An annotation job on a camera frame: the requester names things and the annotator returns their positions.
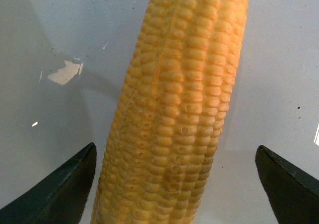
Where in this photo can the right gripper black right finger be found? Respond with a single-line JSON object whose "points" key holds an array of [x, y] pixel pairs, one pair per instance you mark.
{"points": [[292, 193]]}

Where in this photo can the yellow corn cob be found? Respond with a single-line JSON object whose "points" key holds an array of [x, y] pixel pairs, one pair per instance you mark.
{"points": [[171, 112]]}

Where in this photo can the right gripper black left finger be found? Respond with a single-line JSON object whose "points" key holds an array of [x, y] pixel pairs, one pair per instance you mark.
{"points": [[60, 198]]}

